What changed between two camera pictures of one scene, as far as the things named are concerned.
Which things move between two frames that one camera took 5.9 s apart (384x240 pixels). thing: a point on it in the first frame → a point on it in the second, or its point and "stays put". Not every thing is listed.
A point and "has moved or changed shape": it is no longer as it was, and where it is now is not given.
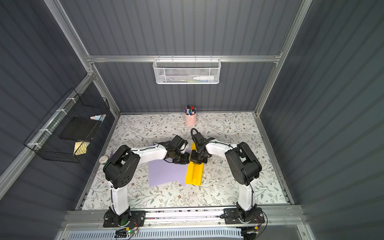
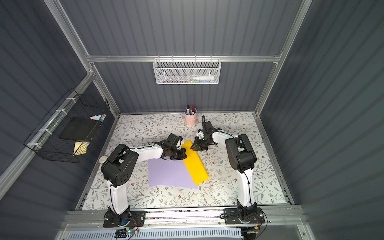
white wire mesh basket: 186,71 stays put
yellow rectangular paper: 195,171 has moved or changed shape
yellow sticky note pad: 80,147 stays put
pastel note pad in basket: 101,117 stays put
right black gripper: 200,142 → 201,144
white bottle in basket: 206,77 stays put
